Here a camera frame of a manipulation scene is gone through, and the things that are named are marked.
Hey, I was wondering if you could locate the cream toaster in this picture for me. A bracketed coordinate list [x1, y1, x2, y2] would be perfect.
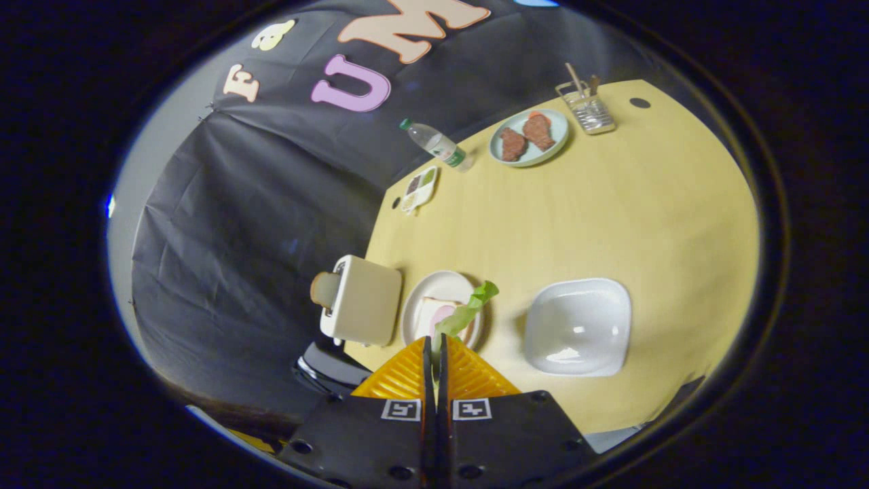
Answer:
[319, 255, 403, 348]

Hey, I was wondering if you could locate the cream round plate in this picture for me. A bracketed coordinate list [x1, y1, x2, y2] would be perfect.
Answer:
[400, 270, 485, 352]

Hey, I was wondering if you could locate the dark chair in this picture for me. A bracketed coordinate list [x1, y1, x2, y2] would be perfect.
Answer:
[292, 340, 373, 398]

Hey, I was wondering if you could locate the brown toast slice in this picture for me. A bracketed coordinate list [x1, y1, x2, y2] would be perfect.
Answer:
[310, 271, 342, 309]

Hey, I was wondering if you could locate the white bread slice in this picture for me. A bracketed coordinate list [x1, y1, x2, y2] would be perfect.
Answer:
[413, 296, 476, 344]

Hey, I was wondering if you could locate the green lettuce leaf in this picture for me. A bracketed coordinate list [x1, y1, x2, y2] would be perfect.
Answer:
[434, 280, 500, 338]

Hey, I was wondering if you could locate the pink ham slice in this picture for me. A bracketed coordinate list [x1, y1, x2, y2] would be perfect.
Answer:
[430, 304, 458, 337]

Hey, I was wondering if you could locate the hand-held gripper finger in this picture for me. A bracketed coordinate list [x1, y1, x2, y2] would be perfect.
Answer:
[275, 335, 436, 489]
[437, 333, 599, 489]

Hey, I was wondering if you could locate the white divided seasoning tray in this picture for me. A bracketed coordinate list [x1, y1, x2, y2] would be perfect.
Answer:
[400, 165, 441, 216]

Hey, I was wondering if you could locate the white square plate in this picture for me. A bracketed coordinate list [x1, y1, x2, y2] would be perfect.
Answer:
[523, 277, 633, 378]

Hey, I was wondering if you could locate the clear plastic water bottle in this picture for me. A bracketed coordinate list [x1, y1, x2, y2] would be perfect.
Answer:
[399, 118, 476, 173]

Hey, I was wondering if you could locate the brown meat piece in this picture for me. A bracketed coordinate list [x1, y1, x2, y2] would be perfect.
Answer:
[500, 127, 529, 163]
[522, 111, 557, 152]

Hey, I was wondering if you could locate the light blue round plate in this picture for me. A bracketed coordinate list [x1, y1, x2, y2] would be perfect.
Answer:
[488, 107, 570, 168]

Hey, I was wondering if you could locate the black backdrop cloth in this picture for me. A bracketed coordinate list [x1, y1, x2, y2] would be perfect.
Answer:
[129, 0, 652, 418]

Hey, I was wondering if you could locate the clear glass utensil holder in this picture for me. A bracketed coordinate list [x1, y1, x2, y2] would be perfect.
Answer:
[555, 80, 617, 136]

